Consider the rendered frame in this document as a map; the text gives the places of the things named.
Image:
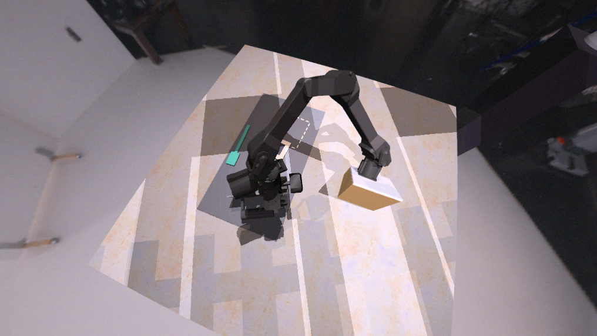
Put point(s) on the teal flat bar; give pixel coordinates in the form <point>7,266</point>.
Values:
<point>233,157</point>

